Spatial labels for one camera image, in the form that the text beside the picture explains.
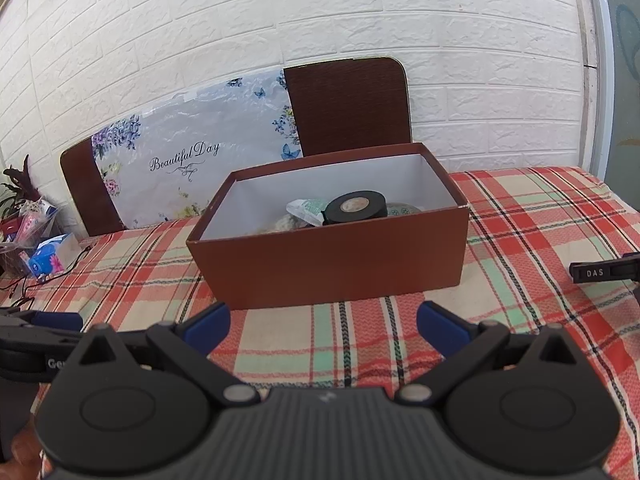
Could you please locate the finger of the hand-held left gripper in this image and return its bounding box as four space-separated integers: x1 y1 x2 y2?
0 309 84 341

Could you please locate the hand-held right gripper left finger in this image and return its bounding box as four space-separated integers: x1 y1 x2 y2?
60 302 261 407

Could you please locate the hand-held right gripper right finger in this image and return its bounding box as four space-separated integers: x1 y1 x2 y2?
399 301 596 406

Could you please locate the green snack packet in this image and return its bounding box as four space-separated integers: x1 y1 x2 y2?
387 201 427 217

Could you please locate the bag of cotton swabs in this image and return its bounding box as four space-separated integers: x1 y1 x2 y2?
257 213 312 234

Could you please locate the brown cardboard box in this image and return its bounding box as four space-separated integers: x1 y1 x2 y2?
186 141 470 311

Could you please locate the black tape roll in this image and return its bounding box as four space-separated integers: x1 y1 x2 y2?
322 190 389 226

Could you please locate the white pouch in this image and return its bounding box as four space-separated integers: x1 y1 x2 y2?
285 197 329 227

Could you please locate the person's left hand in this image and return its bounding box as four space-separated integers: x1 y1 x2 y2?
10 429 51 480

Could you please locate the blue tissue pack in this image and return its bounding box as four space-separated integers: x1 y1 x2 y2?
27 233 82 279

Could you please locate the basket of small packets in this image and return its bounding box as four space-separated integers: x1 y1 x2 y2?
0 199 58 277

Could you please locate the plaid tablecloth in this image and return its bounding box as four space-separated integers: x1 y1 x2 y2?
0 165 640 480

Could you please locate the brown rounded board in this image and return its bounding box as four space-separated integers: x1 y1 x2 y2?
60 137 126 237
283 56 413 158

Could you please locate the dark red plant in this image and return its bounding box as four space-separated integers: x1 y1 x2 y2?
0 154 42 213

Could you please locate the floral plastic bag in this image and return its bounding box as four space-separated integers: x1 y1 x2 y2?
91 67 303 231

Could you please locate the glass door with rabbit drawing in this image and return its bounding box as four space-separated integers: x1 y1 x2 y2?
580 0 640 183

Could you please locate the thin dark cable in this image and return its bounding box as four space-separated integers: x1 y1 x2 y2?
0 241 98 308

